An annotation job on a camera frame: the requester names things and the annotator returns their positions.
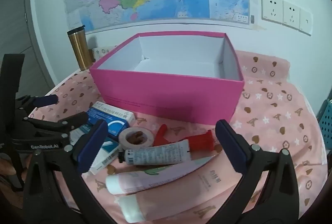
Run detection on pink printed cloth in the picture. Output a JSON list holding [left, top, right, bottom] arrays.
[[28, 45, 330, 224]]

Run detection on pink cardboard box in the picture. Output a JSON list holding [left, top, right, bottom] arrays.
[[89, 32, 245, 126]]

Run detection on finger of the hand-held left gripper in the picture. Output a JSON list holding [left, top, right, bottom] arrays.
[[16, 94, 59, 110], [24, 111, 90, 136]]

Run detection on cream printed cloth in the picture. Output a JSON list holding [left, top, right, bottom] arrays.
[[92, 46, 118, 61]]

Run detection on white tape roll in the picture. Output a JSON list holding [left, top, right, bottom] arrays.
[[119, 127, 154, 149]]

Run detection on blue box with white arc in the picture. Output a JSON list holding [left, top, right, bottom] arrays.
[[105, 120, 130, 142]]

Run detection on pink tube with green print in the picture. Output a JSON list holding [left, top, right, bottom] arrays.
[[105, 154, 221, 195]]

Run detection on blue white medicine box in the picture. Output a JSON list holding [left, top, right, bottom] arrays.
[[88, 101, 136, 127]]

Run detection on red ribbed plastic piece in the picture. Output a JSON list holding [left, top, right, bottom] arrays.
[[186, 129, 216, 155]]

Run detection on white teal medicine box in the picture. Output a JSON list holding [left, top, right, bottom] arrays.
[[88, 140, 123, 176]]

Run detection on blue perforated basket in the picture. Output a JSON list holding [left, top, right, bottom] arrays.
[[318, 99, 332, 150]]

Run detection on white wall switch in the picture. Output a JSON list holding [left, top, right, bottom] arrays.
[[299, 7, 313, 36]]

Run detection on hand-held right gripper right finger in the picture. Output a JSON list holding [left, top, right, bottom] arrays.
[[197, 120, 315, 224]]

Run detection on grey door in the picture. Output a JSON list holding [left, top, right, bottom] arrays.
[[0, 0, 54, 100]]

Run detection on gold metal tumbler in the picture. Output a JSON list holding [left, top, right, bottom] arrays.
[[67, 25, 94, 71]]

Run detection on person's left hand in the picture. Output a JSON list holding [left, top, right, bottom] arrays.
[[0, 154, 29, 183]]

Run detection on white wall socket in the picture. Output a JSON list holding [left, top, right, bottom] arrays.
[[282, 0, 301, 30], [261, 0, 284, 24]]

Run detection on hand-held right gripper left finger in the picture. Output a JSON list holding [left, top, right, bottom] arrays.
[[23, 120, 122, 224]]

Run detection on white tube with black cap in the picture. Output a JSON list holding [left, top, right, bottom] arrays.
[[118, 140, 192, 165]]

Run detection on large plain pink tube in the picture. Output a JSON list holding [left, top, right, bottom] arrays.
[[119, 159, 247, 224]]

